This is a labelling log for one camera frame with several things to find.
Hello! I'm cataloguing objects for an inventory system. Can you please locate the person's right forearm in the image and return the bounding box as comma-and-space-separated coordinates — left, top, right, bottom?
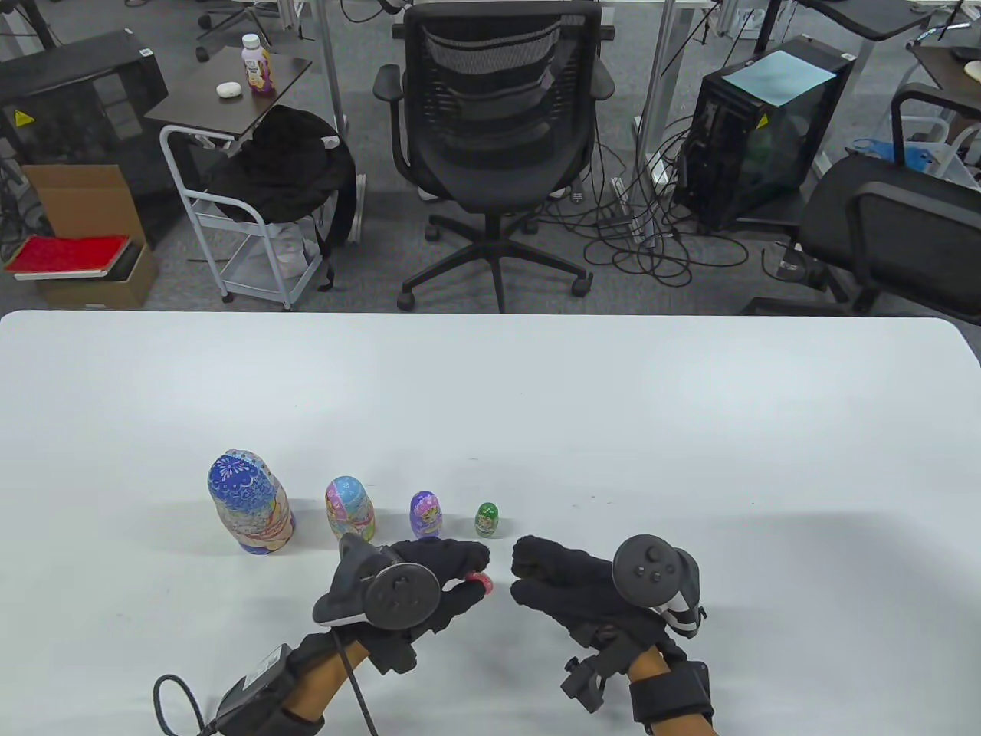
625, 646, 674, 683

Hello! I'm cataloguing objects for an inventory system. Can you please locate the silver desk leg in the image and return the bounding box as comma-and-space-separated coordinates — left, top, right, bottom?
310, 0, 352, 140
633, 0, 697, 189

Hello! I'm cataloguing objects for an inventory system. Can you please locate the person's left hand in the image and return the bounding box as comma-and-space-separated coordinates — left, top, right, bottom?
359, 539, 492, 675

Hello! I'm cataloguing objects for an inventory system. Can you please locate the person's left forearm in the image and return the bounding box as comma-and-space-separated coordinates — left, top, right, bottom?
280, 636, 370, 723

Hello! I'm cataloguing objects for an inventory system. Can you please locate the white power strip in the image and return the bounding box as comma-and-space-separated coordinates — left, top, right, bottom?
611, 176, 661, 248

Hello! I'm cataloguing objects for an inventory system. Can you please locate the black looped camera cable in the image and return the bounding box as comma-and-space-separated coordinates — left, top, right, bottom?
153, 674, 225, 736

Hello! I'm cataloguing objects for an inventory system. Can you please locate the brown cardboard box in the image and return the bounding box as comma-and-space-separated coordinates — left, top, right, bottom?
21, 164, 160, 311

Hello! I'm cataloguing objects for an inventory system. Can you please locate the small purple nesting doll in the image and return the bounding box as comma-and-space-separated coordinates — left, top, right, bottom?
409, 491, 446, 540

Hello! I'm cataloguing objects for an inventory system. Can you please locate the black padded office chair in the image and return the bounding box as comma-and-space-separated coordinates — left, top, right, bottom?
740, 83, 981, 327

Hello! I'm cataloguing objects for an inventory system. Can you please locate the black controller on glove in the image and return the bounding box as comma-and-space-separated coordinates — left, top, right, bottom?
313, 534, 442, 632
612, 534, 707, 639

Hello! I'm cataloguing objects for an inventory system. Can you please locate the black backpack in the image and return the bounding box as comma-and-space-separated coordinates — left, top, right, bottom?
204, 105, 359, 292

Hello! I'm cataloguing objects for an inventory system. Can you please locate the blue plastic bag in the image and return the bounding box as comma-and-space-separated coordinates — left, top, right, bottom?
852, 138, 947, 173

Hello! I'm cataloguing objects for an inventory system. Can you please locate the tangle of black cables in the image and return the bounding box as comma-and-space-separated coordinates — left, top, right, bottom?
529, 115, 802, 290

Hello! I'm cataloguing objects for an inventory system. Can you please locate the white metal rolling cart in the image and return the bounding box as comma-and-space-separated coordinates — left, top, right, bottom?
159, 125, 369, 311

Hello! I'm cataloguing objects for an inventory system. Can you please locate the black computer case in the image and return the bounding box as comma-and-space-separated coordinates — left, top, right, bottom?
0, 29, 182, 248

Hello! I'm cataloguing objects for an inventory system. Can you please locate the light blue paper sheet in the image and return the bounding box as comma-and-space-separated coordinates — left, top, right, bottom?
723, 50, 837, 109

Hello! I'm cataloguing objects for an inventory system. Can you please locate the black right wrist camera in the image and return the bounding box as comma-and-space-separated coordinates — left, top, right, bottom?
560, 636, 641, 715

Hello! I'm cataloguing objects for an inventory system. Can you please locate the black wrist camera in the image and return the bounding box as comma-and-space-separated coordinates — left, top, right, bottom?
213, 642, 326, 736
560, 636, 641, 715

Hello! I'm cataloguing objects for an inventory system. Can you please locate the red book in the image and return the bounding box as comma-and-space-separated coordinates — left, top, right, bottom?
4, 235, 132, 281

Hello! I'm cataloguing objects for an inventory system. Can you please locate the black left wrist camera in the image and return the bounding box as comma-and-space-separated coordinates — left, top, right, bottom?
213, 642, 326, 736

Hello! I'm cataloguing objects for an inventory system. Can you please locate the white and purple drink bottle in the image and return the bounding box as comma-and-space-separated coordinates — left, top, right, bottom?
241, 34, 277, 98

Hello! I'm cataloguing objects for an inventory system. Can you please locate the large blue nesting doll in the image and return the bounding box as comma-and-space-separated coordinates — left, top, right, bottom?
207, 450, 297, 555

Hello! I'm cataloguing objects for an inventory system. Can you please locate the black glove cable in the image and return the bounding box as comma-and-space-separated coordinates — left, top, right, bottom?
332, 627, 382, 736

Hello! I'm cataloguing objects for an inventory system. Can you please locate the black chair wheel base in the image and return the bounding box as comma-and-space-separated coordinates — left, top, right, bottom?
195, 0, 309, 64

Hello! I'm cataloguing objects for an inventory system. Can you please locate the black controller on left glove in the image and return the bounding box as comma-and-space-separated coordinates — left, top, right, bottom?
313, 534, 442, 632

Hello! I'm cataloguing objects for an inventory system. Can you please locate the person's right hand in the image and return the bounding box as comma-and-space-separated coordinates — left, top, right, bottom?
510, 535, 691, 668

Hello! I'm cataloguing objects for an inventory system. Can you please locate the black mesh office chair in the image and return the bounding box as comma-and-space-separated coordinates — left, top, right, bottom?
373, 0, 617, 314

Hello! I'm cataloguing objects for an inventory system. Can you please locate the black glass-sided computer tower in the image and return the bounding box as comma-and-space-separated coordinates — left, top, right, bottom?
672, 35, 858, 235

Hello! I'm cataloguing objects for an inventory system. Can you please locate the black right wrist strap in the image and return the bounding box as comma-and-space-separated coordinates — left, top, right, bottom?
628, 662, 718, 736

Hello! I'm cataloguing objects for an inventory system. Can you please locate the pink and blue nesting doll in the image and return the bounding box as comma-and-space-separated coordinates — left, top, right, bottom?
325, 475, 376, 542

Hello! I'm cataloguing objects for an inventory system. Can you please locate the black controller on right glove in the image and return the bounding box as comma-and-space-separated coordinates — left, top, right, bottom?
612, 534, 707, 639

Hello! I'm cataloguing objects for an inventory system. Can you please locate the dark brown small table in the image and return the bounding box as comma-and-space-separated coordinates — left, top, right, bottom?
144, 46, 313, 145

